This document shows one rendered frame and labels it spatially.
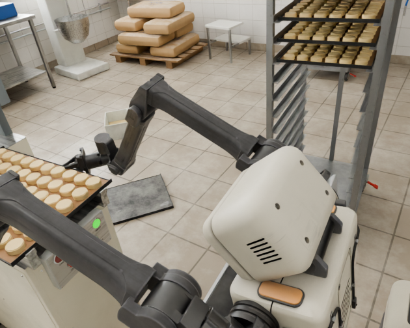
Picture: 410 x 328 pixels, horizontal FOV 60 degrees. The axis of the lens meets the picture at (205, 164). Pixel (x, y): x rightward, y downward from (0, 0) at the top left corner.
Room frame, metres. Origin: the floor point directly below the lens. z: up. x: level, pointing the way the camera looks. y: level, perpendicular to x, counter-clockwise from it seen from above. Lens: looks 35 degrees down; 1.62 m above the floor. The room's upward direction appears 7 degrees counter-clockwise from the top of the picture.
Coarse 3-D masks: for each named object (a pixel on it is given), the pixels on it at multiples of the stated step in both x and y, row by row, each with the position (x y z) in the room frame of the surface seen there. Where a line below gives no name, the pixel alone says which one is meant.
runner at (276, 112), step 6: (306, 72) 2.08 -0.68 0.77; (300, 78) 1.98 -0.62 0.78; (306, 78) 2.00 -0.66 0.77; (294, 84) 1.88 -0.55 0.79; (300, 84) 1.92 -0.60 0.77; (288, 90) 1.79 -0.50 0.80; (294, 90) 1.84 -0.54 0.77; (288, 96) 1.78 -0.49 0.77; (282, 102) 1.70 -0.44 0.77; (288, 102) 1.71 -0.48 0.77; (276, 108) 1.61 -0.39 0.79; (282, 108) 1.65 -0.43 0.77; (276, 114) 1.59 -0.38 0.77
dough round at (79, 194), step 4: (80, 188) 0.95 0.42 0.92; (84, 188) 0.95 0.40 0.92; (72, 192) 0.94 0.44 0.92; (76, 192) 0.93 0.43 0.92; (80, 192) 0.93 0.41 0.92; (84, 192) 0.93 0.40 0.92; (88, 192) 0.94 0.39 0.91; (72, 196) 0.92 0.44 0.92; (76, 196) 0.91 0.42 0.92; (80, 196) 0.91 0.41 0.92; (84, 196) 0.92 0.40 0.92
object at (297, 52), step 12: (300, 48) 1.67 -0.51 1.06; (312, 48) 1.65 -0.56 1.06; (324, 48) 1.63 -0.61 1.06; (336, 48) 1.61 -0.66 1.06; (348, 48) 1.60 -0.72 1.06; (360, 48) 1.63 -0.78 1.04; (300, 60) 1.54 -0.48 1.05; (312, 60) 1.52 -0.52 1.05; (324, 60) 1.53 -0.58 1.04; (336, 60) 1.48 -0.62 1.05; (348, 60) 1.45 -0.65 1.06; (360, 60) 1.43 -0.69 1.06; (372, 60) 1.46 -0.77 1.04
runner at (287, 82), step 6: (300, 66) 1.96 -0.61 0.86; (294, 72) 1.87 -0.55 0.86; (300, 72) 1.88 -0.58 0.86; (288, 78) 1.78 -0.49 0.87; (294, 78) 1.80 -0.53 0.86; (282, 84) 1.69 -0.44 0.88; (288, 84) 1.73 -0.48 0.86; (276, 90) 1.61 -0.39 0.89; (282, 90) 1.66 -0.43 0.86; (276, 96) 1.60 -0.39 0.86
